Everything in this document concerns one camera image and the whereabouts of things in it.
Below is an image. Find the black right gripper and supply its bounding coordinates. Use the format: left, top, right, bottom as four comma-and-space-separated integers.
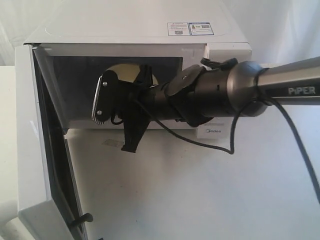
110, 64, 153, 153

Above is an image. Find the cream ceramic bowl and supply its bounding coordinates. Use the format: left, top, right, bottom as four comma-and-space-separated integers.
105, 63, 159, 86

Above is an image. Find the white microwave door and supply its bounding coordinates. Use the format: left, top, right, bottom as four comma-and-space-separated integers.
15, 45, 93, 240

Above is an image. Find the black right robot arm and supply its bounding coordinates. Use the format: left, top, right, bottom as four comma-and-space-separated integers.
112, 57, 320, 153

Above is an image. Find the white microwave oven body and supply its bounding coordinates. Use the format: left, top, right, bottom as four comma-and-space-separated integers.
27, 11, 252, 129

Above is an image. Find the clear tape patch on table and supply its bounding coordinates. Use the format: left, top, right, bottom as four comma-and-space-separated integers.
102, 139, 124, 148

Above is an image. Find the blue warning sticker right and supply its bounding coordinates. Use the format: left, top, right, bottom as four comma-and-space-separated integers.
188, 22, 214, 36

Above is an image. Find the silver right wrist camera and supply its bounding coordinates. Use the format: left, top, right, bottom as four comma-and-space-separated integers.
91, 70, 119, 125

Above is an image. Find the blue-black right arm cable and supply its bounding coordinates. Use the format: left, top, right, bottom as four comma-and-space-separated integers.
132, 94, 320, 208

